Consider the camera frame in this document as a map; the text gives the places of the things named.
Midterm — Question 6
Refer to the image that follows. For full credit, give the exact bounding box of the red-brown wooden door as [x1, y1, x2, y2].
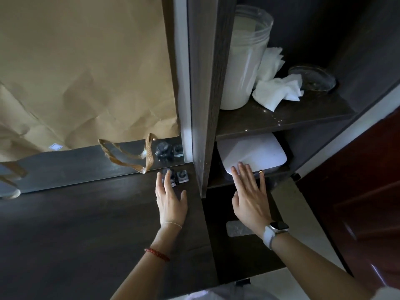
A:
[296, 105, 400, 292]

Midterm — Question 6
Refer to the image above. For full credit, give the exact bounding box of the clear jar with white contents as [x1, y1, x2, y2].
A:
[220, 4, 274, 111]

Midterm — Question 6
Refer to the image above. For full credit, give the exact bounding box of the person's left hand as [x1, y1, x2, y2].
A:
[155, 169, 188, 227]

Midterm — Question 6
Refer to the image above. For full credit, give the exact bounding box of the red bead bracelet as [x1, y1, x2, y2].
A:
[144, 247, 171, 263]

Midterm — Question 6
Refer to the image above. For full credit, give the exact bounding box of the wall mirror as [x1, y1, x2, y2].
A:
[0, 136, 185, 200]

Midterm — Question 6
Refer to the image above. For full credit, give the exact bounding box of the person's right forearm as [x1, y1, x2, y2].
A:
[271, 230, 386, 300]

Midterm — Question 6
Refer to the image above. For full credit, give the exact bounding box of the person's right hand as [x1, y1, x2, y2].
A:
[230, 162, 276, 238]

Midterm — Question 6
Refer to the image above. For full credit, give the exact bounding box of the brown paper strip loop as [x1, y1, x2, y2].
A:
[97, 133, 154, 174]

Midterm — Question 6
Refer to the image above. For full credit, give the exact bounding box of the dark wooden shelf unit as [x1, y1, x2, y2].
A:
[186, 0, 400, 285]

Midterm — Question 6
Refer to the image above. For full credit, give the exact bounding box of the white strap smartwatch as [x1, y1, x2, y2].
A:
[262, 220, 290, 250]

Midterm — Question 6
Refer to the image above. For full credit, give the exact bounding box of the clear round jar lid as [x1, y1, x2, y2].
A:
[287, 65, 337, 92]

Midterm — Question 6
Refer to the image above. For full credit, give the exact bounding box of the crumpled white tissue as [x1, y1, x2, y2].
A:
[252, 47, 305, 112]

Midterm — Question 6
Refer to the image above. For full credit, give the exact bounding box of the person's white garment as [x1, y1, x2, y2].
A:
[184, 282, 279, 300]

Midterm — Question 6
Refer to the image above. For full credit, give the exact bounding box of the flat white box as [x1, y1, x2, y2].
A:
[216, 133, 288, 182]

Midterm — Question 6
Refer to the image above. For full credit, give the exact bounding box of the person's left forearm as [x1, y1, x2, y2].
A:
[110, 224, 183, 300]

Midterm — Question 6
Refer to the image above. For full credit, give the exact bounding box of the brown paper sheet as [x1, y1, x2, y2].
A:
[0, 0, 181, 163]

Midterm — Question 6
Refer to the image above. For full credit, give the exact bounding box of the small dark glass bottle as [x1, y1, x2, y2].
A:
[162, 167, 179, 188]

